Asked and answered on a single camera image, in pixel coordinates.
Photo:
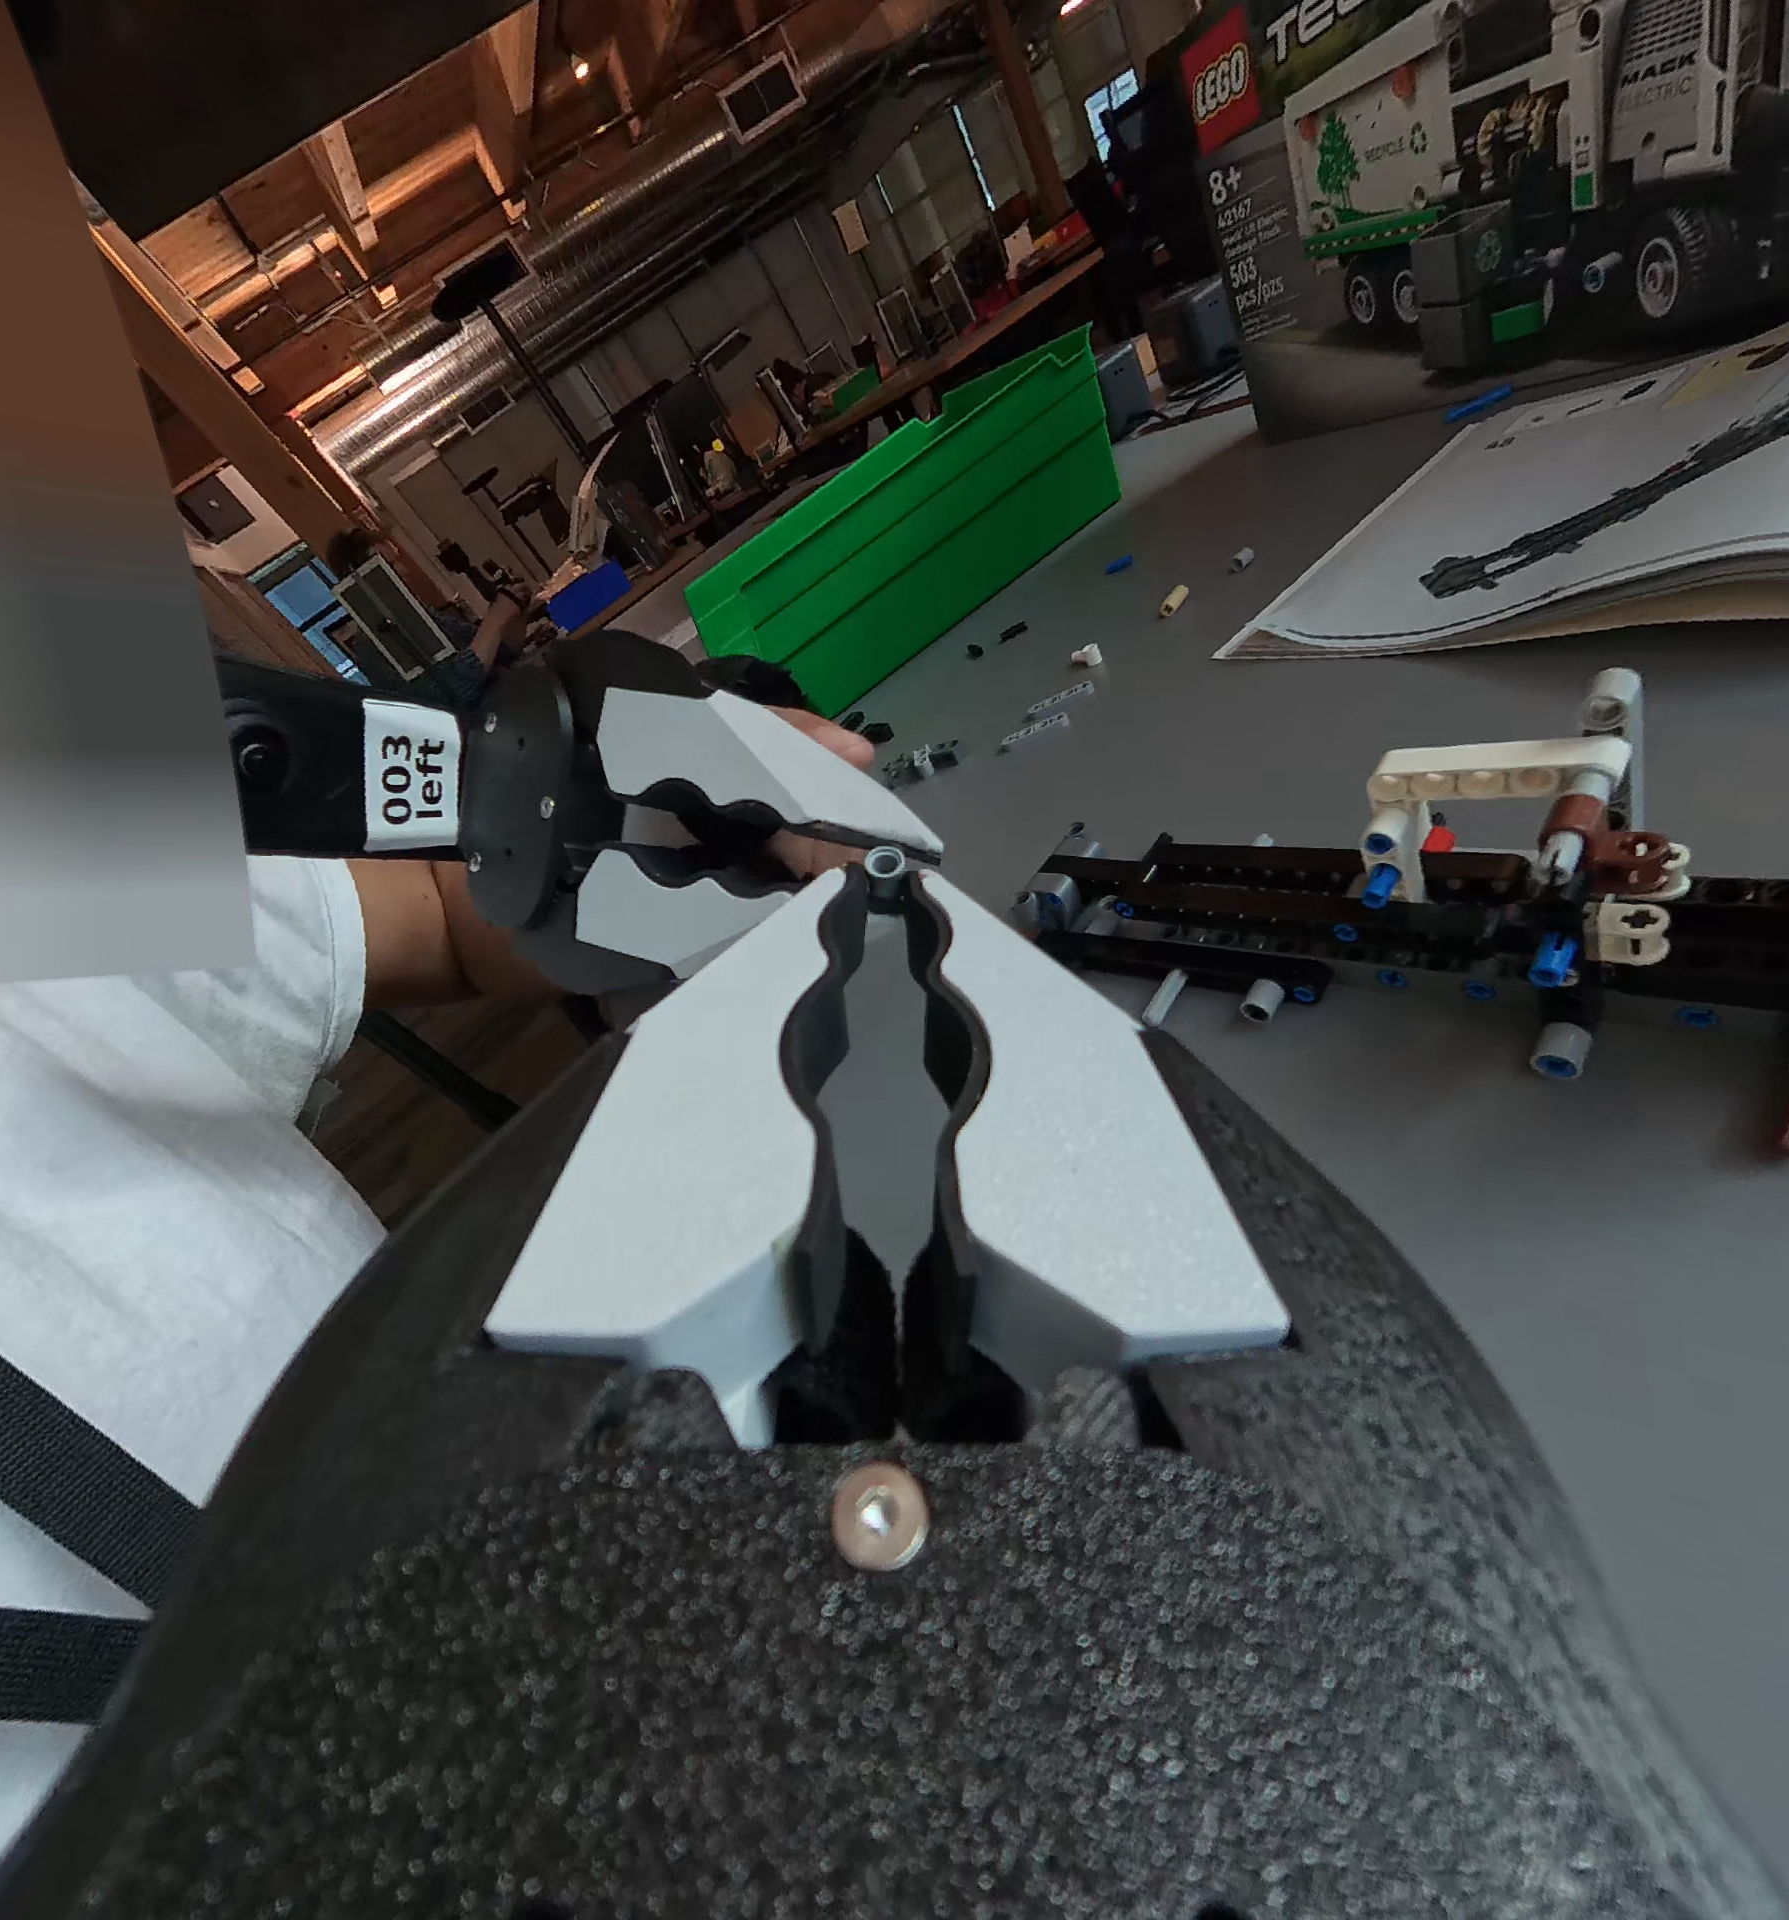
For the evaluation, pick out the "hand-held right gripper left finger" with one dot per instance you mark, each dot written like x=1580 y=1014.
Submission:
x=684 y=1171

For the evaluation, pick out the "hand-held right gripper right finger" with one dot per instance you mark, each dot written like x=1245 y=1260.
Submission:
x=1105 y=1185

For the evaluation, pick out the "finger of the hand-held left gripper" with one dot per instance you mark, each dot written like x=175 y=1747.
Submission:
x=669 y=930
x=759 y=759

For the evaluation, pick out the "small grey lego pin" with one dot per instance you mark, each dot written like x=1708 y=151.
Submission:
x=882 y=871

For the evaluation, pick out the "black lego truck chassis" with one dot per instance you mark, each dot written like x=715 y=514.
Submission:
x=1225 y=901

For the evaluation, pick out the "person's left forearm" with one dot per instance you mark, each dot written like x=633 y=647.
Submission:
x=444 y=939

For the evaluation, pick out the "dark grey lego connector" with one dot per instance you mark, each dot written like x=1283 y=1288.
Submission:
x=924 y=759

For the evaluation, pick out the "short white lego beam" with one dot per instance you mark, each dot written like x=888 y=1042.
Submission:
x=1059 y=695
x=1031 y=733

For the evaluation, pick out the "blue lego axle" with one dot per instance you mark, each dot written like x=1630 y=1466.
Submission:
x=1479 y=403

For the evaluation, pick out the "open lego instruction booklet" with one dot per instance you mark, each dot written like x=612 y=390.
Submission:
x=1614 y=510

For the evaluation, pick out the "lego truck set box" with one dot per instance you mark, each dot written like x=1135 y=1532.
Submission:
x=1510 y=195

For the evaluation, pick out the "person's left hand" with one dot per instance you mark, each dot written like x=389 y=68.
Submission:
x=839 y=743

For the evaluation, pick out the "green plastic bin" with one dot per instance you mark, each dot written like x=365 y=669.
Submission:
x=909 y=524

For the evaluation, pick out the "black floor lamp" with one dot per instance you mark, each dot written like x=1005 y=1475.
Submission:
x=497 y=314

